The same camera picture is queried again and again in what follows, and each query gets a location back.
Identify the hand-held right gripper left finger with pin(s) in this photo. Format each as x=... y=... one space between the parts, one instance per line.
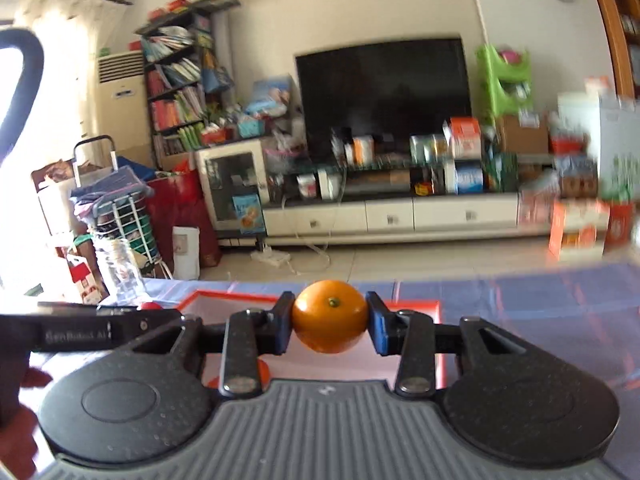
x=285 y=320

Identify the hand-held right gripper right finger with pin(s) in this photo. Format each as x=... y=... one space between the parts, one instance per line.
x=375 y=325

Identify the orange fruit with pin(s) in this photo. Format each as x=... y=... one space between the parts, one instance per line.
x=327 y=320
x=265 y=375

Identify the person's left hand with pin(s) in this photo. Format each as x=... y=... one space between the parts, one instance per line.
x=32 y=379

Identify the red and white carton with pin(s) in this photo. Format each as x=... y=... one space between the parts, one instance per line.
x=82 y=275

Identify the white power strip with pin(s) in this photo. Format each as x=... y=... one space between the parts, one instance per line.
x=270 y=257

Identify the white television cabinet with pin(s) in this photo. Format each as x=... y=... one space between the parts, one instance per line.
x=390 y=217

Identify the blue snack bag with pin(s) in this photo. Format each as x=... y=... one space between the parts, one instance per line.
x=247 y=215

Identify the metal shopping trolley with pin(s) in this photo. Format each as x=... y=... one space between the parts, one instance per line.
x=125 y=220

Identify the white jar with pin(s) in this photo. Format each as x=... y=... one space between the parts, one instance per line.
x=307 y=185

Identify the brown cardboard box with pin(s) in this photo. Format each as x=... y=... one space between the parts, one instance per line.
x=50 y=195
x=522 y=135

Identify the pile of folded cloths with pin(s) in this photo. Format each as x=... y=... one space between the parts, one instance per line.
x=110 y=185

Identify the blue plaid tablecloth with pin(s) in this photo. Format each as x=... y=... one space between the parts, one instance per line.
x=525 y=300

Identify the small white glass-door cabinet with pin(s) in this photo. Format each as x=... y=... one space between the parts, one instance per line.
x=230 y=170

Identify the blue and white box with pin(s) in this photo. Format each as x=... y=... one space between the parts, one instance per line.
x=467 y=177

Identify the orange and white box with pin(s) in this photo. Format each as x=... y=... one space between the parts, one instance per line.
x=462 y=137

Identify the orange and white carton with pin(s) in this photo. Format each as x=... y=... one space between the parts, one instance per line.
x=575 y=225

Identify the white standing air conditioner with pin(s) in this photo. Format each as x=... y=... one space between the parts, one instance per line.
x=120 y=110

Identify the blue and white package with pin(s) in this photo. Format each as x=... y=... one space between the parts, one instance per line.
x=270 y=92

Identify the black television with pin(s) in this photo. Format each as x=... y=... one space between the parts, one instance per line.
x=385 y=95

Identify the dark bookshelf with books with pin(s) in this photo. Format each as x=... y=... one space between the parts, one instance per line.
x=175 y=110

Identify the black curved bar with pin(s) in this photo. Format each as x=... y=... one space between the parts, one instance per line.
x=30 y=60

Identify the large white carton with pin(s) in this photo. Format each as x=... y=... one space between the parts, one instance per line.
x=615 y=125

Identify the wooden shelf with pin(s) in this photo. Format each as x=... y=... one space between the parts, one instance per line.
x=607 y=20

